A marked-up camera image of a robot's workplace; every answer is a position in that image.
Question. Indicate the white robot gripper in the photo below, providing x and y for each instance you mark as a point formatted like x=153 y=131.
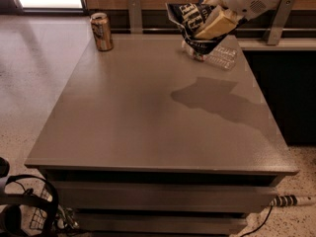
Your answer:
x=244 y=0

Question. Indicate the blue potato chip bag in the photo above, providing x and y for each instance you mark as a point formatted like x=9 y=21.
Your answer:
x=189 y=18

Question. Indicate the black curved robot base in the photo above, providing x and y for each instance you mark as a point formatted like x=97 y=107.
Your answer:
x=11 y=216

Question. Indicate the orange soda can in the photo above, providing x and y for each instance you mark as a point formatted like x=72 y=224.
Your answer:
x=101 y=28

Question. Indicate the clear plastic water bottle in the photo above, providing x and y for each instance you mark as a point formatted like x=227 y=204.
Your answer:
x=222 y=57

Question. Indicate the striped black white rod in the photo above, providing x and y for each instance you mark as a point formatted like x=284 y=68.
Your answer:
x=292 y=200

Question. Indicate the lower grey drawer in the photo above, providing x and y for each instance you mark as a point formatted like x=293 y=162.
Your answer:
x=161 y=224

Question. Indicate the grey drawer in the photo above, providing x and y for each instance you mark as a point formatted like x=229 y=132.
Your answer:
x=162 y=197
x=161 y=224

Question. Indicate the upper grey drawer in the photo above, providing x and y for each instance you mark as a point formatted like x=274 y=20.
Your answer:
x=162 y=197

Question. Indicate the right metal wall bracket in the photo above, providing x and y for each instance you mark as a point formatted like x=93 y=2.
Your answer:
x=273 y=33

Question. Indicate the metal wall bracket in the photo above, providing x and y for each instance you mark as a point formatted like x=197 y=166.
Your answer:
x=273 y=33
x=135 y=16

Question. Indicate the left metal wall bracket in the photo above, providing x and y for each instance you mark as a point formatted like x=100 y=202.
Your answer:
x=135 y=16

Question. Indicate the black wire basket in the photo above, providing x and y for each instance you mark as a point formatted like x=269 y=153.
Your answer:
x=43 y=218

